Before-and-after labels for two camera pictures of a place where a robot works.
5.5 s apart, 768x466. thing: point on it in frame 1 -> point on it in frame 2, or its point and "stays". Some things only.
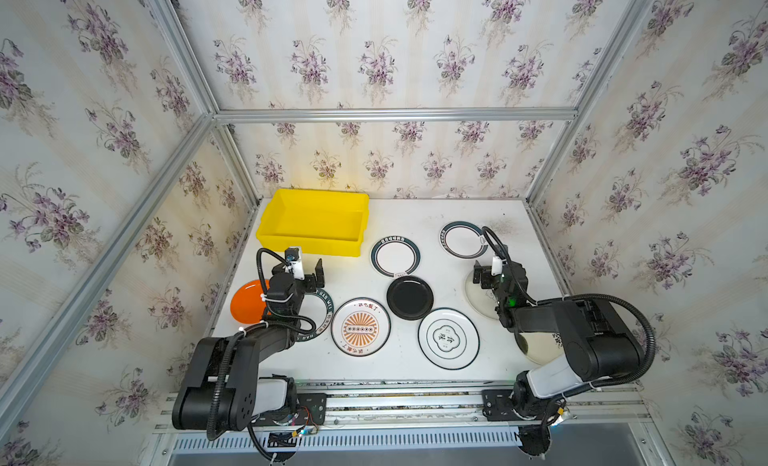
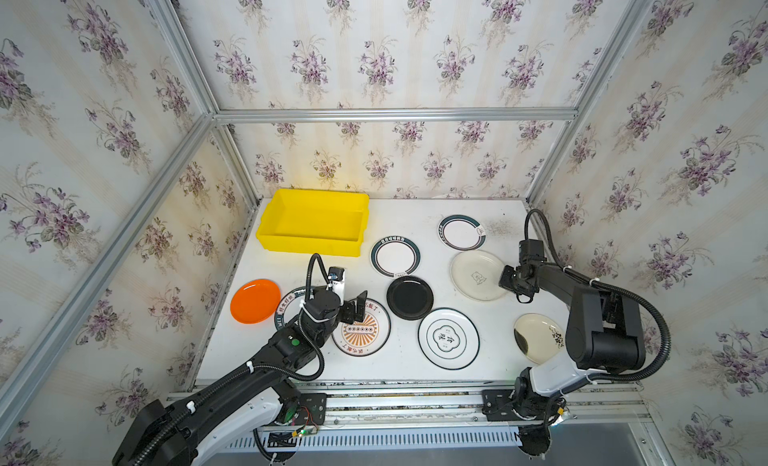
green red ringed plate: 395,256 stays
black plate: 410,298 stays
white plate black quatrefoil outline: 448,338 stays
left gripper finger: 320,283 -> 361,302
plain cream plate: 482,300 -> 476,275
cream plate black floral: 541,348 stays
